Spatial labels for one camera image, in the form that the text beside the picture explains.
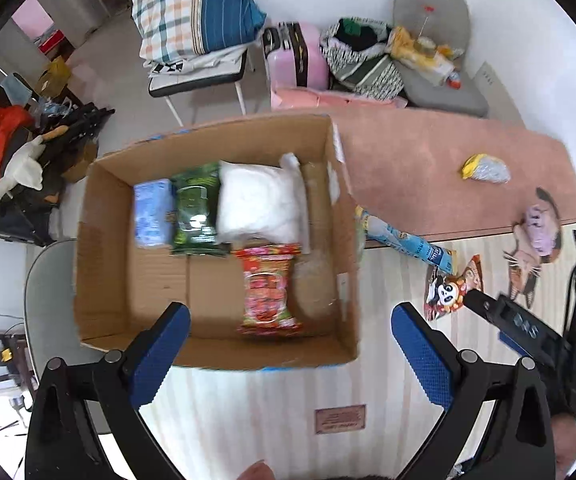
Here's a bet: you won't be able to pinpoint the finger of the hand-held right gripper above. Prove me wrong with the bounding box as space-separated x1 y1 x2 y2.
462 288 505 330
499 332 537 362

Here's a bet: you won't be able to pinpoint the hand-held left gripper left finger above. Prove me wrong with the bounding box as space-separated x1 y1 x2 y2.
24 301 191 480

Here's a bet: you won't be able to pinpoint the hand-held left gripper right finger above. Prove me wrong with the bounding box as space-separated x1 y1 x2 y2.
390 301 556 480

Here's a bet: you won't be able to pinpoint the panda print snack packet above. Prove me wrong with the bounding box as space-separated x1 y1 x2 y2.
425 254 484 321

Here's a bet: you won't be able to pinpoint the brown cardboard box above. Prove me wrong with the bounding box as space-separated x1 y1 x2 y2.
73 114 362 372

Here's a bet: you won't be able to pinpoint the person's right forearm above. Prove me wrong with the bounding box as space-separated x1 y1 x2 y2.
552 414 576 476

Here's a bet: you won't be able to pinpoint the white soft packet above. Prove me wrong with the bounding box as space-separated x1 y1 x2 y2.
216 160 309 246

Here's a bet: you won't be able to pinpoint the person's left hand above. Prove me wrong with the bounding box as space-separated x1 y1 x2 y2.
238 460 275 480

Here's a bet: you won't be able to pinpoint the cat shaped pouch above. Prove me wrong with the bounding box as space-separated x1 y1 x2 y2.
503 187 564 311

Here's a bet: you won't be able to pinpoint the purple plush toy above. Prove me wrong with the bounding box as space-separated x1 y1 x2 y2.
523 204 556 257

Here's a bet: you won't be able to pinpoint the long blue snack packet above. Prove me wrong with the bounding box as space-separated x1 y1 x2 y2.
355 207 456 276

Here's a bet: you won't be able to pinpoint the brown label patch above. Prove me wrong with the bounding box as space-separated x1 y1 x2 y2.
314 404 367 435

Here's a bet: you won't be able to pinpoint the grey round chair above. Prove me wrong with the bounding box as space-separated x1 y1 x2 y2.
23 237 115 436

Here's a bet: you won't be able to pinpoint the red snack packet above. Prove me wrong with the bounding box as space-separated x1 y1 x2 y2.
233 243 304 337

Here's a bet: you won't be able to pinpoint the striped bed sheet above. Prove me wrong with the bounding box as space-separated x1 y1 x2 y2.
138 220 576 480

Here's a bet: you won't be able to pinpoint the yellow and clear bag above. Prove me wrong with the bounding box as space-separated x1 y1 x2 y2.
462 154 511 184

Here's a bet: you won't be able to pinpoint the light blue tissue packet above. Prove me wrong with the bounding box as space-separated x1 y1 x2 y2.
133 178 176 250

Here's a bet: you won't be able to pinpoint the pink blanket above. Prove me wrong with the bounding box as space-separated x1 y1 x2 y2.
332 107 576 249

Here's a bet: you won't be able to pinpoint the green wet wipes packet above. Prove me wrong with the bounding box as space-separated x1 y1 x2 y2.
170 162 231 257

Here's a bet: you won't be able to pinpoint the clear plastic bag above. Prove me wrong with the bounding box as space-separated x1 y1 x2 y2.
279 152 316 256

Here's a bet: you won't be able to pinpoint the white goose plush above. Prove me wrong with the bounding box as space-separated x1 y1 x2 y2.
0 125 71 217

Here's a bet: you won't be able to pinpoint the black tripod pile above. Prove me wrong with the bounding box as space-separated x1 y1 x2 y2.
0 102 116 249

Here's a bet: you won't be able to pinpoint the pink folded cloth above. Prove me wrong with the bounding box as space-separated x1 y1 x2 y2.
270 87 409 111

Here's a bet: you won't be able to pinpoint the yellow snack bags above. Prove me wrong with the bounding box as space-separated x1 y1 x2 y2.
388 25 458 87

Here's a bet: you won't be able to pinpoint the patterned bag with clothes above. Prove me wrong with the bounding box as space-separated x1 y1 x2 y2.
319 17 409 101

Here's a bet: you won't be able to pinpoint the white chair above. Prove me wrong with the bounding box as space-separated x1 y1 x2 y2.
147 42 256 127

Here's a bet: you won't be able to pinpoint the brown paper bag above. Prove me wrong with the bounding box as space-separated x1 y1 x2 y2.
35 56 72 97

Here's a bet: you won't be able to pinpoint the pink suitcase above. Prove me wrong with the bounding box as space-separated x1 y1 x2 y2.
266 21 330 92

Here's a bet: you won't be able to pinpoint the grey cushioned chair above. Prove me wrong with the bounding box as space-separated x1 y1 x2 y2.
393 0 490 119

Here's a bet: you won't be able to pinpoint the red box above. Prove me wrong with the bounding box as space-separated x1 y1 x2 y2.
38 29 65 54

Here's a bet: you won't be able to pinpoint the plaid pillow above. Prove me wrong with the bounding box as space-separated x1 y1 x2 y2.
132 0 210 62

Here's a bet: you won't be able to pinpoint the blue striped pillow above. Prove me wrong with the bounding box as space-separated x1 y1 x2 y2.
195 0 267 54

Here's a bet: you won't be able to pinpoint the wall socket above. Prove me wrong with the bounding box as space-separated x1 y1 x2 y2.
475 61 502 94

